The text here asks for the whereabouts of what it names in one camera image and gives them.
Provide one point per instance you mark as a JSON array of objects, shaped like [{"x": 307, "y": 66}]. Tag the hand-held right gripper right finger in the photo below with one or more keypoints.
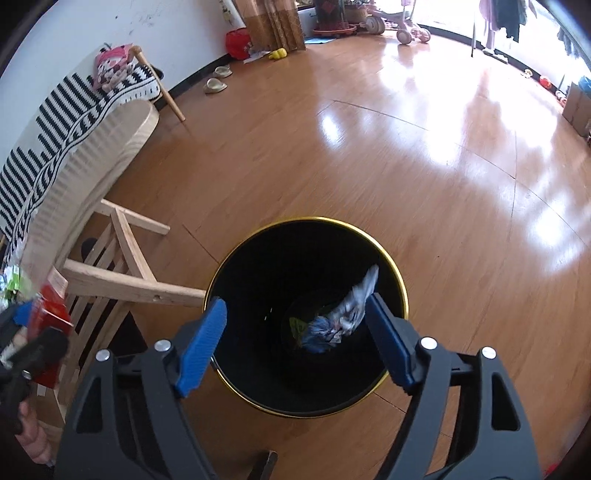
[{"x": 388, "y": 341}]

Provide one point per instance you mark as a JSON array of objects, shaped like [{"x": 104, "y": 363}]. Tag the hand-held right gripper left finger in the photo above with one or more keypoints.
[{"x": 203, "y": 341}]

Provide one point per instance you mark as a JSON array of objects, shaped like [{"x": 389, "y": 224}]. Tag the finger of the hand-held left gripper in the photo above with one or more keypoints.
[
  {"x": 41, "y": 348},
  {"x": 21, "y": 314}
]

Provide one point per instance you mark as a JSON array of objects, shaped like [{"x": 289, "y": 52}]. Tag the red box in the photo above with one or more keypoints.
[{"x": 51, "y": 318}]

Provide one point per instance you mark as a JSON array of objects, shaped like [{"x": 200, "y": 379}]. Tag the blue white wrapper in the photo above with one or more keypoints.
[{"x": 341, "y": 318}]

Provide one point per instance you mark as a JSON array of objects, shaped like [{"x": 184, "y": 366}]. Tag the black trash bin gold rim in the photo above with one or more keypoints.
[{"x": 277, "y": 277}]

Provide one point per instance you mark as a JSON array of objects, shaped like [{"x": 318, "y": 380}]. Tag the person's left hand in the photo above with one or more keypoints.
[{"x": 37, "y": 438}]

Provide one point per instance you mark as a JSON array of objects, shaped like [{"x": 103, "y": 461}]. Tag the green white packet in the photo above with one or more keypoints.
[{"x": 10, "y": 284}]

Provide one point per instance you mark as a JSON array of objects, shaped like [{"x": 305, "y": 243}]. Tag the green wrapper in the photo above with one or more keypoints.
[{"x": 297, "y": 328}]

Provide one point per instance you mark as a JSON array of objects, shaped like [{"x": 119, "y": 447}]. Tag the light wooden table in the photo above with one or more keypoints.
[{"x": 92, "y": 175}]

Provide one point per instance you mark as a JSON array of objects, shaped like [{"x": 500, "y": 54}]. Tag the black white striped blanket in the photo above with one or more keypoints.
[{"x": 69, "y": 120}]

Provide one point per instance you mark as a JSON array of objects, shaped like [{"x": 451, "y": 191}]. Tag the pink plush toy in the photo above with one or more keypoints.
[{"x": 113, "y": 67}]

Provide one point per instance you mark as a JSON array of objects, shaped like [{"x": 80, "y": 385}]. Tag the white paper sheet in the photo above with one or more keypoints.
[{"x": 256, "y": 56}]

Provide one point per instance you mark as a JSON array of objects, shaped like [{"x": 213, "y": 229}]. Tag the yellow toy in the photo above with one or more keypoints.
[{"x": 277, "y": 54}]

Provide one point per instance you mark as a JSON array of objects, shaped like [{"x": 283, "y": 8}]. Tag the cardboard box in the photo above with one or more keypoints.
[{"x": 577, "y": 110}]

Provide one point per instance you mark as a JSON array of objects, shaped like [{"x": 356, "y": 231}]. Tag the red bag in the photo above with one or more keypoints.
[{"x": 239, "y": 44}]

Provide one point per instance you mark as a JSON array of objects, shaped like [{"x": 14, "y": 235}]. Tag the blue mat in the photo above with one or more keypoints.
[{"x": 318, "y": 41}]

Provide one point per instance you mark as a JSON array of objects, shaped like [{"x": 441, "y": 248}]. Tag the pink tricycle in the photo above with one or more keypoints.
[{"x": 397, "y": 25}]

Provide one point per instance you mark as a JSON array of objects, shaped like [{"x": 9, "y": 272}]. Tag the blue plastic bag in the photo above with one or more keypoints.
[{"x": 585, "y": 85}]

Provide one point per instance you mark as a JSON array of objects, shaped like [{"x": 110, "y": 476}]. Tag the brown patterned curtain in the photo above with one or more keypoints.
[{"x": 272, "y": 23}]

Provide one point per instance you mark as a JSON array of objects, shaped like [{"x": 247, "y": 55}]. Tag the large dark plant pot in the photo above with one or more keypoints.
[{"x": 334, "y": 16}]

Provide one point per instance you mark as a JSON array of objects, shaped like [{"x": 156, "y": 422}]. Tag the clothes rack with clothes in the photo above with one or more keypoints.
[{"x": 501, "y": 18}]

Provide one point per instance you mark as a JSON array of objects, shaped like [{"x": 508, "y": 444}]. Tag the wooden sofa frame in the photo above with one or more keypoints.
[{"x": 161, "y": 87}]

